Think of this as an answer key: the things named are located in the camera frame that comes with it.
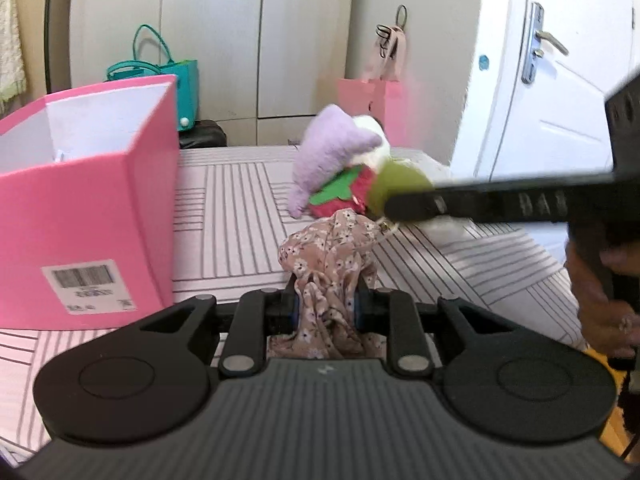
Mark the blue round sticker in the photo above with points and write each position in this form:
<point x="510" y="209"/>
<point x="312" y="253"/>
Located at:
<point x="484" y="62"/>

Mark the white fringed towel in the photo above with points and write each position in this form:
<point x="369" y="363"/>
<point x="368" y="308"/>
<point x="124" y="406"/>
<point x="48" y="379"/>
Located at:
<point x="10" y="35"/>

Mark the pink cardboard box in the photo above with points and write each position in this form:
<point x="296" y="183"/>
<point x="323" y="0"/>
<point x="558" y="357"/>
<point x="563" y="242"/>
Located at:
<point x="90" y="210"/>

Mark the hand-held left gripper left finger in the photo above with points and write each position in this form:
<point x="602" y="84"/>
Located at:
<point x="292" y="310"/>

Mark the teal felt bag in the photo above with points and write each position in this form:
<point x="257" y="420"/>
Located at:
<point x="180" y="90"/>

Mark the purple plush cloth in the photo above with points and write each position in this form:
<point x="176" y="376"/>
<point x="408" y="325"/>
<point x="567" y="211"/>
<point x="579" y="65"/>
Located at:
<point x="325" y="155"/>

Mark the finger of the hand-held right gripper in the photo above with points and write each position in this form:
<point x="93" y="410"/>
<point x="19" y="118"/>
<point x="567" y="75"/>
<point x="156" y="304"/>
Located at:
<point x="500" y="202"/>

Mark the beige wardrobe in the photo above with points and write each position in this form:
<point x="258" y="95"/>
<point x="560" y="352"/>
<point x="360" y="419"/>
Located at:
<point x="225" y="35"/>

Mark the striped pink bed sheet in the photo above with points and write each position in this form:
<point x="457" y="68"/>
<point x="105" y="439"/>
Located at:
<point x="235" y="220"/>

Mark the green felt piece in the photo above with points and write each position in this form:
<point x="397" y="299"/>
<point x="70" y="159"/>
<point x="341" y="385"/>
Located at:
<point x="400" y="182"/>

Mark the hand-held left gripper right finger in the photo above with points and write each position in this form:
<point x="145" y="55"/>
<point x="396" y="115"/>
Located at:
<point x="357" y="310"/>

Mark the red felt strawberry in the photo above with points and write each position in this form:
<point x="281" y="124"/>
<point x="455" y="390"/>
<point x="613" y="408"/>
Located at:
<point x="345" y="195"/>

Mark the pink paper bag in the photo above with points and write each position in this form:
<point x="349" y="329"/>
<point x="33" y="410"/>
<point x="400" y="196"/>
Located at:
<point x="370" y="105"/>

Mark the person's right hand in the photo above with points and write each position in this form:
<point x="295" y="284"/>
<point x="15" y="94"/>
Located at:
<point x="595" y="310"/>

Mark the white door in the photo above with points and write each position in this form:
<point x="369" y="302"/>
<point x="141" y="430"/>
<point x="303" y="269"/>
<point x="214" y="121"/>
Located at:
<point x="550" y="110"/>

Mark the floral brown cloth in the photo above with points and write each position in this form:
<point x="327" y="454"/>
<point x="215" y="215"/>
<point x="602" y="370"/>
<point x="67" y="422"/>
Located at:
<point x="325" y="255"/>

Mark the black bag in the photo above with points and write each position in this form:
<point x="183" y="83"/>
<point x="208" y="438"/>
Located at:
<point x="202" y="135"/>

